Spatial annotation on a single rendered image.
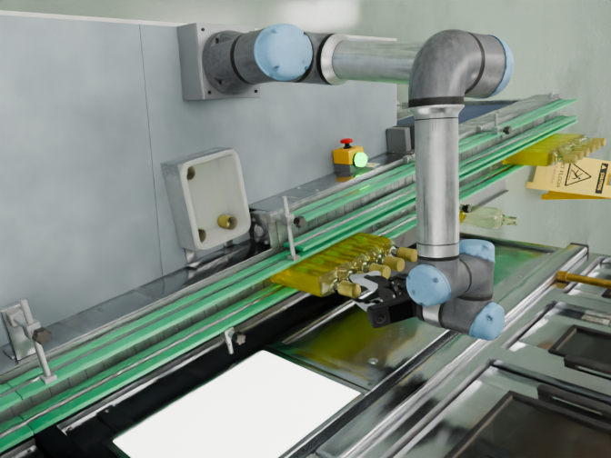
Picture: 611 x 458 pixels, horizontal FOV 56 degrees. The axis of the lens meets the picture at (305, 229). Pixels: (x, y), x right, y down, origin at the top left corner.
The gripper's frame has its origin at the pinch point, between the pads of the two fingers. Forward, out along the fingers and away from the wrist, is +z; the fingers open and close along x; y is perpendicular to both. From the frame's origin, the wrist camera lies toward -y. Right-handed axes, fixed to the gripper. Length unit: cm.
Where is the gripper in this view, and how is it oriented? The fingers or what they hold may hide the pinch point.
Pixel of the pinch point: (353, 290)
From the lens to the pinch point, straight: 137.7
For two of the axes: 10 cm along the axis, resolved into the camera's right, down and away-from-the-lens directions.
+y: 7.0, -3.3, 6.3
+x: -1.5, -9.4, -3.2
